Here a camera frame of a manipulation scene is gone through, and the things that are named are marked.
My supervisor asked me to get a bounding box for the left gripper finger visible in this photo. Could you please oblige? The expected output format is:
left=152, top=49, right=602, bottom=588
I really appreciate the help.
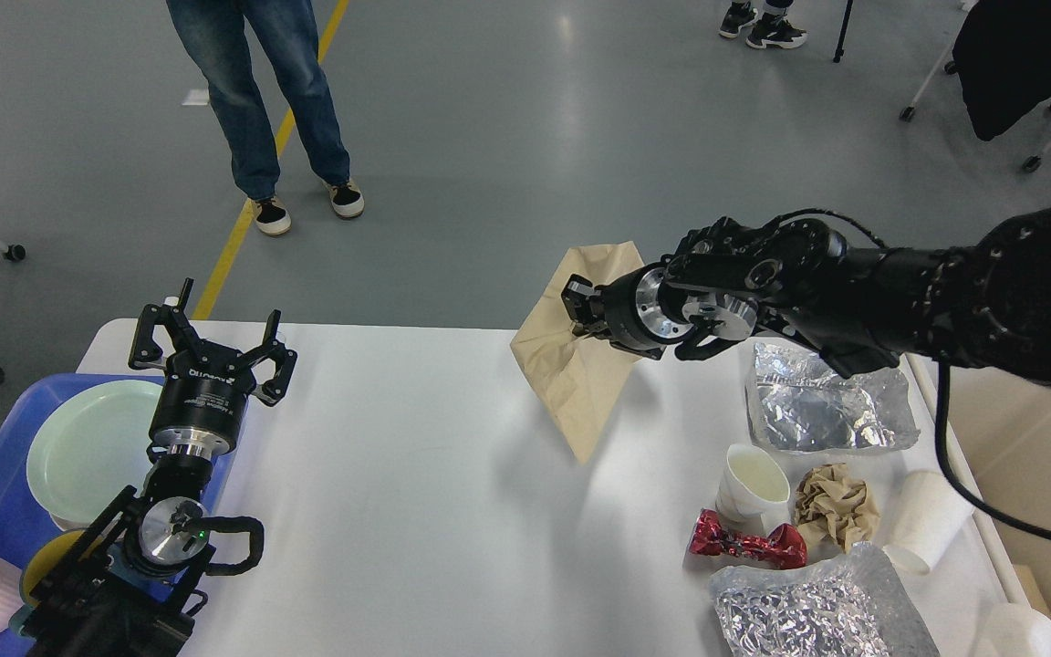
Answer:
left=127, top=278, right=202, bottom=375
left=230, top=309, right=297, bottom=408

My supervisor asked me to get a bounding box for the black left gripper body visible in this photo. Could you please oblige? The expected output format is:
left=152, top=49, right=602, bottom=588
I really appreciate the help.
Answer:
left=149, top=358, right=255, bottom=457

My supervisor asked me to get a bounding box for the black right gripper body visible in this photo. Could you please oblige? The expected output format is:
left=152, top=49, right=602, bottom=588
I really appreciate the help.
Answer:
left=601, top=263, right=696, bottom=360

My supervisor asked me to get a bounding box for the brown paper bag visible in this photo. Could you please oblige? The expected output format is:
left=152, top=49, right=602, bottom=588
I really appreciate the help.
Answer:
left=510, top=241, right=643, bottom=464

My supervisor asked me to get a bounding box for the light green plate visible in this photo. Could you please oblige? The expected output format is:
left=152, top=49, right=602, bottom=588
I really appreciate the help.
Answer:
left=26, top=374, right=161, bottom=521

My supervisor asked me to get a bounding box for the dark teal mug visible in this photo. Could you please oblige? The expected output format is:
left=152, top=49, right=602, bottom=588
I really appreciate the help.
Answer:
left=11, top=529, right=114, bottom=656

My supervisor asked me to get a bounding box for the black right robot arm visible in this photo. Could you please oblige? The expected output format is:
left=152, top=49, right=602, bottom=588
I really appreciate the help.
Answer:
left=560, top=207, right=1051, bottom=541

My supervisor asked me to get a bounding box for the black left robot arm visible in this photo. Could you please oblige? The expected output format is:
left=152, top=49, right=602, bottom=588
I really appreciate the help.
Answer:
left=13, top=279, right=297, bottom=656

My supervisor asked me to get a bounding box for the pink plate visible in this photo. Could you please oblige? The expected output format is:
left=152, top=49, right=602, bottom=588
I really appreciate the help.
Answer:
left=48, top=513, right=91, bottom=532

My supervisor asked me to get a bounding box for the blue plastic tray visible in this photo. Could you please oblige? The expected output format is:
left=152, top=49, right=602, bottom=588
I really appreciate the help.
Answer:
left=0, top=373, right=239, bottom=656

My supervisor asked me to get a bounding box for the white paper cup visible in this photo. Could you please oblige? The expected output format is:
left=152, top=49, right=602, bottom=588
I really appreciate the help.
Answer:
left=714, top=444, right=792, bottom=529

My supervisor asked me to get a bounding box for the crumpled brown paper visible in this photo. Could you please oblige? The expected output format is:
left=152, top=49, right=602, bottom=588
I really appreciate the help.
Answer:
left=792, top=463, right=880, bottom=552

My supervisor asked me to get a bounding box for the red foil wrapper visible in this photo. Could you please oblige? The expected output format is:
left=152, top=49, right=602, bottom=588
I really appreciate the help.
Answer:
left=685, top=508, right=809, bottom=570

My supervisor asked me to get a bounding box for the person in black and jeans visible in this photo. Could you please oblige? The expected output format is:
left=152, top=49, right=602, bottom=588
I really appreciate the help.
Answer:
left=166, top=1, right=366, bottom=237

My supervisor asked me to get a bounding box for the white lid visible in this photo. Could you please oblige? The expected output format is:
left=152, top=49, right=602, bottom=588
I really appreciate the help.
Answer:
left=881, top=470, right=974, bottom=575

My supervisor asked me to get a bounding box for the crumpled silver foil bag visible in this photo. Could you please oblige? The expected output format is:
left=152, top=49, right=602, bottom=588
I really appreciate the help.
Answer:
left=709, top=542, right=940, bottom=656

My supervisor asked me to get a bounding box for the black jacket on chair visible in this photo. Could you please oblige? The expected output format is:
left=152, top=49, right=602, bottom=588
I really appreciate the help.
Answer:
left=900, top=1, right=1051, bottom=141

